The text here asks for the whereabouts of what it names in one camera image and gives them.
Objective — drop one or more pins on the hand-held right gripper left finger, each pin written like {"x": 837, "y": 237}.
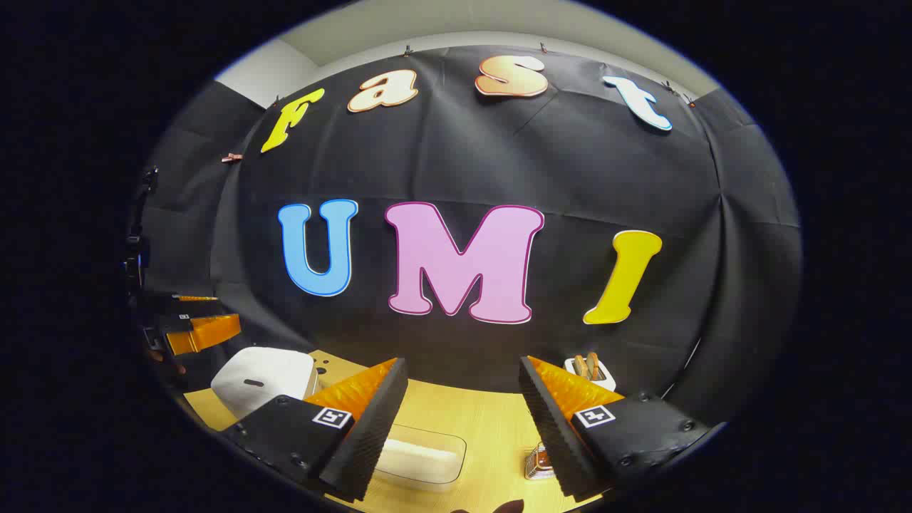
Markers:
{"x": 370, "y": 434}

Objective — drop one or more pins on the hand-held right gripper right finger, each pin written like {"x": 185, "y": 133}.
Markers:
{"x": 552, "y": 427}

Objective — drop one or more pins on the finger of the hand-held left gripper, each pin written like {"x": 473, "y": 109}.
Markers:
{"x": 196, "y": 298}
{"x": 210, "y": 331}

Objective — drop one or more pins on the clear box of rice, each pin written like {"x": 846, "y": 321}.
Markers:
{"x": 420, "y": 456}

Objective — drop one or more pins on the white rice cooker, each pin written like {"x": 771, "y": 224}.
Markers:
{"x": 263, "y": 377}

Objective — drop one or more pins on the brown toast slice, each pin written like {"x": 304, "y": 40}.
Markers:
{"x": 593, "y": 365}
{"x": 581, "y": 367}

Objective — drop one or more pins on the white toaster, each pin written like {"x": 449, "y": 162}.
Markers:
{"x": 605, "y": 379}

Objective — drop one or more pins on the copper clip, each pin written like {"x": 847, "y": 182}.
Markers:
{"x": 231, "y": 157}

